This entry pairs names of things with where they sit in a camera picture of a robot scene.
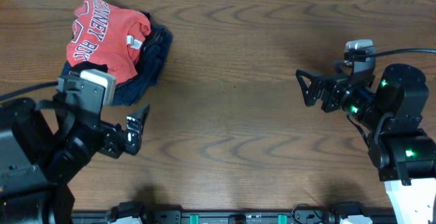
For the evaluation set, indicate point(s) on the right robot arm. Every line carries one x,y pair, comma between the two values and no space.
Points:
388,120

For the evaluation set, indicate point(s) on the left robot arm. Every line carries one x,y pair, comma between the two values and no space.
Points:
45,144

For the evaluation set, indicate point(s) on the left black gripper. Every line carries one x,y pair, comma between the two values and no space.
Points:
116,141

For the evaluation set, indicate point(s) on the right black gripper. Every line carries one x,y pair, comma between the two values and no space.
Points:
319,81

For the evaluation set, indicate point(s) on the navy printed folded shirt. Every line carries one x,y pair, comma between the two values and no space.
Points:
153,54

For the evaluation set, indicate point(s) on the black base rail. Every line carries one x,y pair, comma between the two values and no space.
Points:
136,212

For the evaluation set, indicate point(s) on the red t-shirt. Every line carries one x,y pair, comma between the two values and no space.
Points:
105,34

